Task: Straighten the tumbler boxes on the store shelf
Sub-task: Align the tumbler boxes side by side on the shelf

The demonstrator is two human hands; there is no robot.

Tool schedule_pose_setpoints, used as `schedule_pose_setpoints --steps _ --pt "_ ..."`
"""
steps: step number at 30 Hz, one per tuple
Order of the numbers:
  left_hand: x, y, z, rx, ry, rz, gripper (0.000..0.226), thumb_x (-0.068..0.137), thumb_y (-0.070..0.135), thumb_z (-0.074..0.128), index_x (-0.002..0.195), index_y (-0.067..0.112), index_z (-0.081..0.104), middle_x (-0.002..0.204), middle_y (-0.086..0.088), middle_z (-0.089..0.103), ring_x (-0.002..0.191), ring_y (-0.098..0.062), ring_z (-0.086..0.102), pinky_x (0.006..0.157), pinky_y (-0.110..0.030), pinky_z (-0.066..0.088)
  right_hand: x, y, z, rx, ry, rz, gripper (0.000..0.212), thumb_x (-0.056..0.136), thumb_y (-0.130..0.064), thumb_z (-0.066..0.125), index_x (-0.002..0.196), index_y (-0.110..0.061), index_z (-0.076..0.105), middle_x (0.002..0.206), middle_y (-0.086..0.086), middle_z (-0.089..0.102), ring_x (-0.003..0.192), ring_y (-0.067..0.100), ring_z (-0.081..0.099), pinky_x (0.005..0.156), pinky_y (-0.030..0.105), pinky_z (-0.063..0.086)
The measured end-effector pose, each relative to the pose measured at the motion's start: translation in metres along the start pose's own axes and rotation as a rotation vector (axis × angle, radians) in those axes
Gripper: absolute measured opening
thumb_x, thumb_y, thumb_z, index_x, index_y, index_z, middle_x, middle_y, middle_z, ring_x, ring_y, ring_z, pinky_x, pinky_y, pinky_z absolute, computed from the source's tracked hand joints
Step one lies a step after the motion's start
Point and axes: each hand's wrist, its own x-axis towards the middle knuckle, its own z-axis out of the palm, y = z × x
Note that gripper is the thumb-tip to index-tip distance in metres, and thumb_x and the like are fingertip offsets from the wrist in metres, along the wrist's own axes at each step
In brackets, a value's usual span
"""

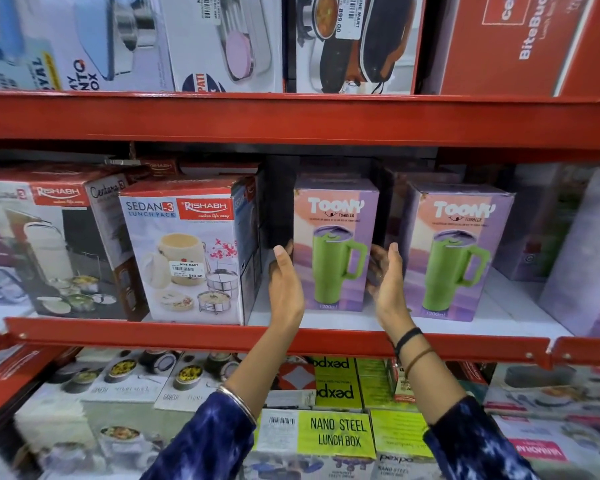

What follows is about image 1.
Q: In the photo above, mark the person's left hand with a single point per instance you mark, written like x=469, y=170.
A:
x=286, y=294

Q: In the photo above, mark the red white patterned box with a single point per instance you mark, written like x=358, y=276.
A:
x=296, y=375

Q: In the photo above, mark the white food container carton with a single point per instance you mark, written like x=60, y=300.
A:
x=90, y=434

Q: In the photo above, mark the blue lunch box carton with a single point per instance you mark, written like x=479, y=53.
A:
x=70, y=39

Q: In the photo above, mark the yellow label steel lunch carton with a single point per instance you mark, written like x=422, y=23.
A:
x=325, y=439

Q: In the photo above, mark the red metal shelf rack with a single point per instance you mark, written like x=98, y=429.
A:
x=300, y=119

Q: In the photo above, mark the black wrist band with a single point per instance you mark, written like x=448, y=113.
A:
x=407, y=338

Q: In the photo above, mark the red-top carton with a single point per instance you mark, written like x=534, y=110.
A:
x=155, y=166

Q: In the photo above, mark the red-top white carrier box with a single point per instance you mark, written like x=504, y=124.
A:
x=55, y=244

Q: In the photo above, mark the white carton with grey print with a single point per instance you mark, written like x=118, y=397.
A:
x=550, y=392

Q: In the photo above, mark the person's left forearm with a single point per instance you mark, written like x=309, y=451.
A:
x=250, y=384

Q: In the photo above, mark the person's right forearm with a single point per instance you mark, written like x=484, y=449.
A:
x=445, y=409

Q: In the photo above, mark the person's right thumb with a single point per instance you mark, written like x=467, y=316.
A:
x=395, y=262

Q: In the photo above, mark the large red carton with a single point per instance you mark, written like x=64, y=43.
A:
x=595, y=54
x=505, y=44

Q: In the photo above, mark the plain purple box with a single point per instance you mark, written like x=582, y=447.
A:
x=535, y=229
x=585, y=259

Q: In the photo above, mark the yellow-green lunch box carton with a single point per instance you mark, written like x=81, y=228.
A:
x=336, y=368
x=400, y=434
x=339, y=394

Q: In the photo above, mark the white carton with pink label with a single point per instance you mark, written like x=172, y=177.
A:
x=565, y=449

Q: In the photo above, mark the white pink lunch box carton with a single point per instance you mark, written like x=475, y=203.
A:
x=230, y=44

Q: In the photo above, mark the black orange lunch bag carton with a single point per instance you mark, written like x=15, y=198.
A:
x=360, y=44

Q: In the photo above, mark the purple box behind tumbler boxes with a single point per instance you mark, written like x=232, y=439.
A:
x=420, y=177

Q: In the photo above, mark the purple green tumbler box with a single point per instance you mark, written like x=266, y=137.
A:
x=337, y=244
x=455, y=254

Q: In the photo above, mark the person's left thumb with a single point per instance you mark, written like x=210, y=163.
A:
x=281, y=257

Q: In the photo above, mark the white floral lunch carrier box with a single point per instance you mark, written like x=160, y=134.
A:
x=190, y=254

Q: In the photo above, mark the small red box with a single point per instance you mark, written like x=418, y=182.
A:
x=400, y=382

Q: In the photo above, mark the brown wrist band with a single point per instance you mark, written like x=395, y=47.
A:
x=417, y=358

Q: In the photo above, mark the silver bangle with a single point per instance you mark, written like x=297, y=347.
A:
x=237, y=402

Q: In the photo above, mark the person's right hand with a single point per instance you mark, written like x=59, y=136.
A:
x=392, y=294

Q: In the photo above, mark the white steel containers carton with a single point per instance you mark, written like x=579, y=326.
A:
x=130, y=374
x=195, y=382

